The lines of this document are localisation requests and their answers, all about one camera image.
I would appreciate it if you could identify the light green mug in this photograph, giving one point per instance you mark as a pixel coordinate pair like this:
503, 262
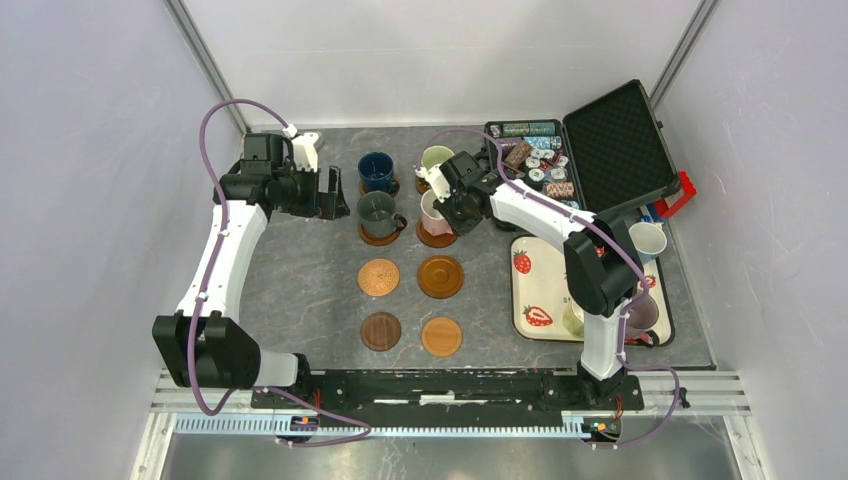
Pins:
434, 156

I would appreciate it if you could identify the black poker chip case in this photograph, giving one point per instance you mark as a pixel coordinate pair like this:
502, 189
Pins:
609, 154

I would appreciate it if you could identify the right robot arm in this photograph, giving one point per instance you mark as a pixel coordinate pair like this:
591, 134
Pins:
602, 270

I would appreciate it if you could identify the wooden coaster two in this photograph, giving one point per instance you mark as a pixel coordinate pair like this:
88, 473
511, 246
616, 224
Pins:
422, 184

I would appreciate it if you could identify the light blue mug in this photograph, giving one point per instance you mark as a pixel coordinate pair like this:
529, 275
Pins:
649, 240

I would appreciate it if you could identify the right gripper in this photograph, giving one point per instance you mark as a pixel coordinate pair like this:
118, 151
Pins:
461, 227

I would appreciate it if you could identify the white serving tray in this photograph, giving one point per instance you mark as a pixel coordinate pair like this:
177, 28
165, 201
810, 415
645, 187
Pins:
539, 292

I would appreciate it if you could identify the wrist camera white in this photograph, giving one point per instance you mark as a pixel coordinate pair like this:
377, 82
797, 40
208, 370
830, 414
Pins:
305, 151
437, 179

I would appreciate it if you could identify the aluminium frame rail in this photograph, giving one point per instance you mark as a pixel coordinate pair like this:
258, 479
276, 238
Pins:
708, 394

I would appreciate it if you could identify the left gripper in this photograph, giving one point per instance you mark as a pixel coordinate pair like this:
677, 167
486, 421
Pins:
330, 205

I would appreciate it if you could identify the dark blue mug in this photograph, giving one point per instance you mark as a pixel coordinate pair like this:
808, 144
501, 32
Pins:
376, 172

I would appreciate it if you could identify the red plastic block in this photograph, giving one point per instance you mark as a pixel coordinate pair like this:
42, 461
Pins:
669, 206

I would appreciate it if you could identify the grey green mug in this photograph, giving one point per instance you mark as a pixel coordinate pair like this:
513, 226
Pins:
379, 214

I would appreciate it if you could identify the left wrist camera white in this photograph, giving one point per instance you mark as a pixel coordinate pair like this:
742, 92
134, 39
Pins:
305, 151

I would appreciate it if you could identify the dark walnut coaster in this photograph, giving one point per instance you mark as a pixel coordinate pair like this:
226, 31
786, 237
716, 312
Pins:
380, 331

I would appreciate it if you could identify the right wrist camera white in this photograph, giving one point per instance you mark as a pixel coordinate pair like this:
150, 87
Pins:
437, 179

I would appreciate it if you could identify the wooden coaster five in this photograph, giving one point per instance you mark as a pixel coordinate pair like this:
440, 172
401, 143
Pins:
380, 241

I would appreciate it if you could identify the wooden coaster three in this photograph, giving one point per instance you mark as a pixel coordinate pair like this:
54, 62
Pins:
434, 241

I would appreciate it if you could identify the light cork coaster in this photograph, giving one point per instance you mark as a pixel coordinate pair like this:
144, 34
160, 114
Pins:
378, 277

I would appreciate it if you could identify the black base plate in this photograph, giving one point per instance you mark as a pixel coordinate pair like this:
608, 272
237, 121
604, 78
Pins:
465, 397

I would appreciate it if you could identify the mauve mug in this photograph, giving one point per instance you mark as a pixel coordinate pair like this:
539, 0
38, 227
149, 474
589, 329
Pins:
644, 325

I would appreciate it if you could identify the orange coaster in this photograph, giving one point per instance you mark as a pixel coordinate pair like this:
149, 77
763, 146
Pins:
441, 336

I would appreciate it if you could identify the pink mug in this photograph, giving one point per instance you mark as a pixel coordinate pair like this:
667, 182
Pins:
432, 220

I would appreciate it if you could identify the wooden coaster one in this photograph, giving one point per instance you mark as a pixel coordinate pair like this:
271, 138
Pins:
378, 193

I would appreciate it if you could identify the yellow green mug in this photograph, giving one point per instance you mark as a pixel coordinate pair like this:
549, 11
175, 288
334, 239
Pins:
573, 321

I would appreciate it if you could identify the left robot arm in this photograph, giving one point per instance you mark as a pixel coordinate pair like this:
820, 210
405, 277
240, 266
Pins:
202, 343

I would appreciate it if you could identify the wooden coaster four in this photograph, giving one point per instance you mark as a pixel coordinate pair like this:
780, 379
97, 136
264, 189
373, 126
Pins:
440, 276

